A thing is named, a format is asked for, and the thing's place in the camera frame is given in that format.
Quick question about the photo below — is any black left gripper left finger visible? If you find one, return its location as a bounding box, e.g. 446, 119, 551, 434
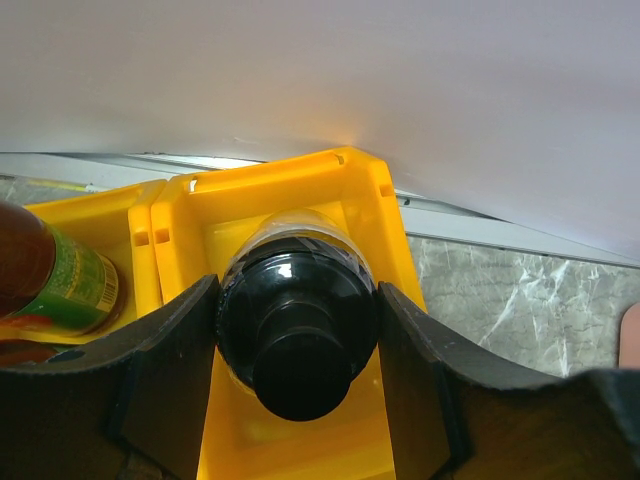
1, 275, 219, 479

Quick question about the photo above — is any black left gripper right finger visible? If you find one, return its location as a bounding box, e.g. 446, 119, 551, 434
379, 282, 639, 479

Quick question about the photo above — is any sauce bottle green label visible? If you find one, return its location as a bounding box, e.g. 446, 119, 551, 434
1, 201, 129, 337

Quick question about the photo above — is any white bottle black cap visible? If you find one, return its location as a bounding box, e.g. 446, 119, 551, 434
215, 209, 379, 422

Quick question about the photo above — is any yellow plastic bin organizer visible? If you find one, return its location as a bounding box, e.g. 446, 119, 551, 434
32, 147, 423, 479

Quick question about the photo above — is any pink divided tray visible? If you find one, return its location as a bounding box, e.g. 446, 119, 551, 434
618, 303, 640, 370

